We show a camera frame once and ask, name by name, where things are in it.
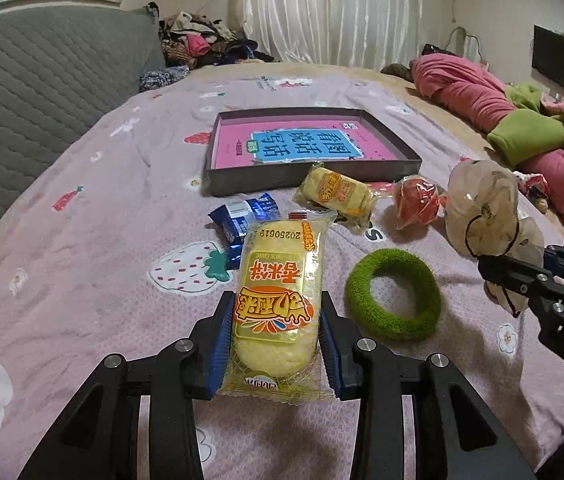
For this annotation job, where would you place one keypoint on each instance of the dark shallow tray box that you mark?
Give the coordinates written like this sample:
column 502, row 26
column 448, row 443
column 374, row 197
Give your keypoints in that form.
column 261, row 177

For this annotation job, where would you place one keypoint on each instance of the pink green quilted clothing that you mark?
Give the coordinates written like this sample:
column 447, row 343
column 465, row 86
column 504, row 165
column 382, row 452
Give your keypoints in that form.
column 522, row 124

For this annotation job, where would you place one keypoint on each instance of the blue foil snack packet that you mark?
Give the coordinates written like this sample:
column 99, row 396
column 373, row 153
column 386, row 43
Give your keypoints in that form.
column 234, row 219

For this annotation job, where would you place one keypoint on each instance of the small plush doll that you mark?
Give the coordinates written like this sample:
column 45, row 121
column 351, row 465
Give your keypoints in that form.
column 535, row 188

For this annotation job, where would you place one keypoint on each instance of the red wrapped candy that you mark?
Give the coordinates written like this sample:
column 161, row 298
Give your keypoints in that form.
column 418, row 201

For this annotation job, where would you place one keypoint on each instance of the pile of clothes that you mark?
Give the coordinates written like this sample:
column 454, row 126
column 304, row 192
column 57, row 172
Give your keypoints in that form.
column 195, row 41

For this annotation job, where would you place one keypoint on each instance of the yellow rice cake snack pack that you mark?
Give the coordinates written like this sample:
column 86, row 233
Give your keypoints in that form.
column 276, row 312

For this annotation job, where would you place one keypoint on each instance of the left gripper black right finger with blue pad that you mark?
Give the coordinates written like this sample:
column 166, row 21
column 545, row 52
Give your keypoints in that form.
column 456, row 434

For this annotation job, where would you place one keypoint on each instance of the grey quilted headboard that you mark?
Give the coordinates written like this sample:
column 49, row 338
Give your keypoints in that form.
column 62, row 68

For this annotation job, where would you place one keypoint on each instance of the white sheer curtain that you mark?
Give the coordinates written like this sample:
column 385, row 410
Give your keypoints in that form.
column 351, row 33

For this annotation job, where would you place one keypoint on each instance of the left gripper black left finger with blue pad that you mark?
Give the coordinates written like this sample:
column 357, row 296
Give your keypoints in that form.
column 96, row 434

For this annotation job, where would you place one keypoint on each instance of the blue patterned pillow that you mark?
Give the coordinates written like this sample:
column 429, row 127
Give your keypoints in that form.
column 156, row 79

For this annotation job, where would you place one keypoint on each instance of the pink strawberry print blanket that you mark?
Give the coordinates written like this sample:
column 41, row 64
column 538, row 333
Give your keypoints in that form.
column 78, row 248

